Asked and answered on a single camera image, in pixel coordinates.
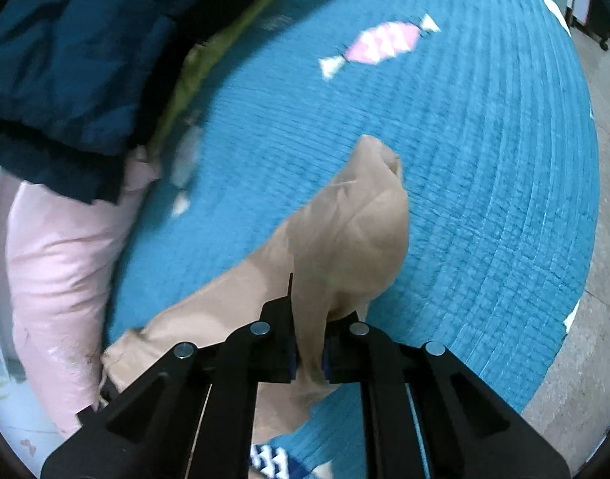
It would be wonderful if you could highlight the dark blue padded jacket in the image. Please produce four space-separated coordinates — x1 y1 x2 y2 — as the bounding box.
0 0 268 205

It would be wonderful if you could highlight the blue white patterned cloth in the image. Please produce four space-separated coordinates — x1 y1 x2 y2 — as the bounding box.
249 441 310 479

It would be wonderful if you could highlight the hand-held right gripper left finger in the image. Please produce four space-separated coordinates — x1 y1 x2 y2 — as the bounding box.
40 273 300 479

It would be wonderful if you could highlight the black chair leg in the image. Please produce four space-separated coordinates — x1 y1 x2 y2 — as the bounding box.
584 0 610 51

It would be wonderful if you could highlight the green cloth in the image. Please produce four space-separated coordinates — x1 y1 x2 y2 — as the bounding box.
152 0 278 153

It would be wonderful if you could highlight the tan garment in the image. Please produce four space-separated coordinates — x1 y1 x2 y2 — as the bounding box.
101 135 410 479

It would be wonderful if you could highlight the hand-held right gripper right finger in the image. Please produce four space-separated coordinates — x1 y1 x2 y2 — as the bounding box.
321 309 570 479

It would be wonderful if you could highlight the pink pillow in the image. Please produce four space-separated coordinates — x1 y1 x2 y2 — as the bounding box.
0 147 161 440

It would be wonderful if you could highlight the blue quilted candy-print blanket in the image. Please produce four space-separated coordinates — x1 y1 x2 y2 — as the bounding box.
102 0 601 479

